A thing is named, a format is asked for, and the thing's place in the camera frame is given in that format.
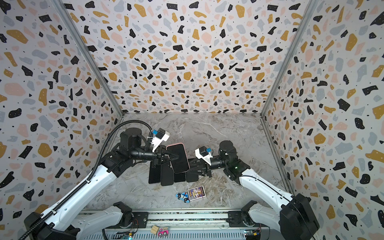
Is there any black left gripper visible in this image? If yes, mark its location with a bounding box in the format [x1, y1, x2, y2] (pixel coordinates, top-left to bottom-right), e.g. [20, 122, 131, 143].
[131, 144, 180, 168]

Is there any black phone case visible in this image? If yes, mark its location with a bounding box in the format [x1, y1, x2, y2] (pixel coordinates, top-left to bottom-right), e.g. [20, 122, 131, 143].
[186, 175, 199, 183]
[161, 163, 174, 187]

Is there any large black phone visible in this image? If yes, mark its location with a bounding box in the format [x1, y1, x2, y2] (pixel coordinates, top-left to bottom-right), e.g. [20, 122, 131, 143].
[148, 162, 162, 184]

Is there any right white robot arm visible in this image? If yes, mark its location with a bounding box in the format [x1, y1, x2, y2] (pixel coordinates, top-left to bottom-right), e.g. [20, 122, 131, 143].
[188, 141, 320, 240]

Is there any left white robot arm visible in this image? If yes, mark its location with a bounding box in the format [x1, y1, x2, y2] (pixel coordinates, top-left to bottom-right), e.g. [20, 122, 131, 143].
[20, 128, 176, 240]

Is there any purple card box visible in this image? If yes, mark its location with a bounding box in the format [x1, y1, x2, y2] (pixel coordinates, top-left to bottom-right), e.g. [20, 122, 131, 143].
[187, 186, 206, 201]

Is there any blue toy car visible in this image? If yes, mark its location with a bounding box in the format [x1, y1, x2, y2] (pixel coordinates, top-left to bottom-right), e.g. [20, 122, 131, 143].
[176, 192, 190, 203]

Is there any pink toy car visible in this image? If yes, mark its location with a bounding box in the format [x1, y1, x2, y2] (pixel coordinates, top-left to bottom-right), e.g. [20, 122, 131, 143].
[158, 228, 169, 238]

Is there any small wooden block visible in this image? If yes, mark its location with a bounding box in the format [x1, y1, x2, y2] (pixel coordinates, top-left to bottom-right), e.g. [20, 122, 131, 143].
[151, 225, 160, 235]

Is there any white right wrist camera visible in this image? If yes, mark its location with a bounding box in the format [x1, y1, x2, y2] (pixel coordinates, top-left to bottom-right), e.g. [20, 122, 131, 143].
[195, 146, 213, 166]

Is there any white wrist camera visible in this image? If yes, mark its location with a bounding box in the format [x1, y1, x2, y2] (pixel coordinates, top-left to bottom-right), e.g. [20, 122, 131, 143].
[152, 128, 170, 153]
[195, 146, 213, 166]

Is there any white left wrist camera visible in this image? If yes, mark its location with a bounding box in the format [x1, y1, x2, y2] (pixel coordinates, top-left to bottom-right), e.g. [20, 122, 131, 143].
[152, 128, 170, 153]

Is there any aluminium left corner post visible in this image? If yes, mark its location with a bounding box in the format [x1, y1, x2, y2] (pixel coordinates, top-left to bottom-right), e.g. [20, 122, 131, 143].
[51, 1, 124, 119]

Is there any aluminium corner post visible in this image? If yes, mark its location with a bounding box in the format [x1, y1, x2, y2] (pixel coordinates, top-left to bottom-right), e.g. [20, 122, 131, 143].
[261, 0, 319, 119]
[51, 1, 124, 119]

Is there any aluminium right corner post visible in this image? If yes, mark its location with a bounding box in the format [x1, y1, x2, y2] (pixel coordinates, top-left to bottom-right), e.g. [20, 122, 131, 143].
[261, 0, 319, 119]

